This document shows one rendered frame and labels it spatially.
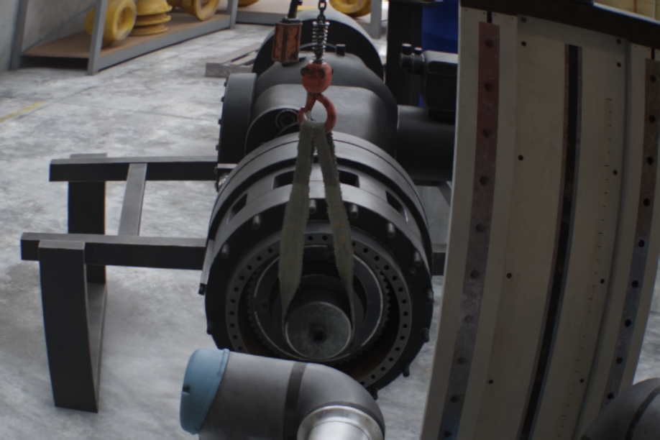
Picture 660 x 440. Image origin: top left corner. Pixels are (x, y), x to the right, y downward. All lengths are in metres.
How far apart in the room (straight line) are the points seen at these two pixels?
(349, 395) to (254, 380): 0.11
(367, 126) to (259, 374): 2.33
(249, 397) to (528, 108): 0.54
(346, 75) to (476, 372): 2.49
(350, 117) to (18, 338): 1.73
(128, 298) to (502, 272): 3.52
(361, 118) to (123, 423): 1.30
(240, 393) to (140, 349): 3.19
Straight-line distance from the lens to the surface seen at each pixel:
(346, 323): 2.68
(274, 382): 1.35
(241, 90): 4.06
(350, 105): 3.80
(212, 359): 1.37
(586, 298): 1.66
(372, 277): 2.81
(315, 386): 1.34
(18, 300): 4.93
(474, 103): 1.52
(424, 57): 4.18
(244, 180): 2.98
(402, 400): 4.28
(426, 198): 5.50
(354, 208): 2.69
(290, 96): 3.85
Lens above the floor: 1.93
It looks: 19 degrees down
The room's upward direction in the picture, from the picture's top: 4 degrees clockwise
